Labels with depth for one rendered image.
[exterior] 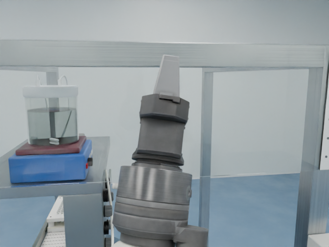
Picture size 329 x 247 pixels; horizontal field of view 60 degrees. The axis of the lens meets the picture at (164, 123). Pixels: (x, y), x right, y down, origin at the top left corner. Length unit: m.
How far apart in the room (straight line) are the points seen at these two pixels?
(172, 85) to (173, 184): 0.12
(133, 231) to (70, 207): 0.55
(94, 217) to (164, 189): 0.56
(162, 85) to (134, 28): 3.76
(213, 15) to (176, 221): 4.09
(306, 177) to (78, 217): 0.66
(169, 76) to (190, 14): 3.91
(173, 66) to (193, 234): 0.19
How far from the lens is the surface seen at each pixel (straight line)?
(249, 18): 4.53
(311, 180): 0.93
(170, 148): 0.32
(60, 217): 1.49
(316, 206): 0.97
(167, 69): 0.35
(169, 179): 0.31
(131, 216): 0.32
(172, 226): 0.32
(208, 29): 4.29
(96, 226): 0.87
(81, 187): 0.83
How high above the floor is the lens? 1.57
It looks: 10 degrees down
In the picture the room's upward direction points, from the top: straight up
